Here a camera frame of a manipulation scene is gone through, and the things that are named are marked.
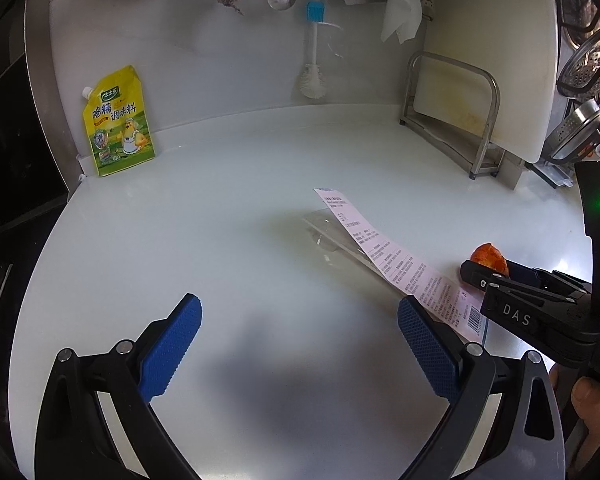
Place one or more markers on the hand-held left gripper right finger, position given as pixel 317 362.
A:
pixel 427 350

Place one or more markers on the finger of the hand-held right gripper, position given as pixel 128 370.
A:
pixel 475 271
pixel 525 274

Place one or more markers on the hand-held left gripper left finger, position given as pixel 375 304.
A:
pixel 172 345

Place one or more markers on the orange peel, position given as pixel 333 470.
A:
pixel 490 256

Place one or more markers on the long pink paper receipt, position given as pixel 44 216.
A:
pixel 380 245

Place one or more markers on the person's right hand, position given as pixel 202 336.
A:
pixel 597 405

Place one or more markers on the clear plastic wrapper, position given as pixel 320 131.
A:
pixel 320 232

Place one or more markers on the metal cutting board rack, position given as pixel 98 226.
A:
pixel 493 110

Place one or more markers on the metal perforated colander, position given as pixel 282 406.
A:
pixel 592 62

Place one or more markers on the yellow seasoning pouch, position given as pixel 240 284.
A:
pixel 120 125

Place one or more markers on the white cutting board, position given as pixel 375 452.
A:
pixel 485 35

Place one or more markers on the white bottle brush blue collar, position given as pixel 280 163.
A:
pixel 312 50

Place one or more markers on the white hanging cloth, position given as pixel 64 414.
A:
pixel 400 5

